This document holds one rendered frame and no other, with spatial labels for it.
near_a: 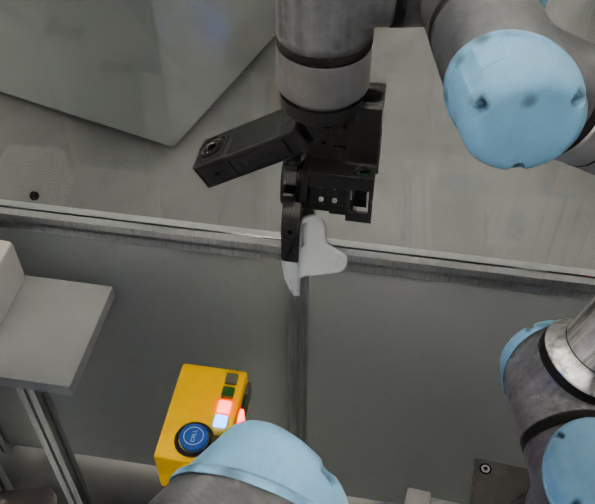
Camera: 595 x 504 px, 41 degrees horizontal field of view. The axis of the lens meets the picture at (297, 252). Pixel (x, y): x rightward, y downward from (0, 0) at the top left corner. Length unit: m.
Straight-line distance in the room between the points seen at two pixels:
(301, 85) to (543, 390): 0.54
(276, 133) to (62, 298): 1.02
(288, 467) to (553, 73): 0.26
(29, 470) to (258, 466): 2.10
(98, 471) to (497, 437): 1.12
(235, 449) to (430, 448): 1.62
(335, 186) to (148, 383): 1.33
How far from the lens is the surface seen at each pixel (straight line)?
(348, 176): 0.67
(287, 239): 0.70
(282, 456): 0.37
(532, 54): 0.48
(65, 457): 2.01
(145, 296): 1.68
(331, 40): 0.60
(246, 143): 0.69
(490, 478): 1.18
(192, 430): 1.15
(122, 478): 2.37
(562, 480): 0.94
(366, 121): 0.65
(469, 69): 0.48
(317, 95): 0.62
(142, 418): 2.10
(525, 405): 1.02
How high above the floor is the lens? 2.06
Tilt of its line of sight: 47 degrees down
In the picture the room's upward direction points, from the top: straight up
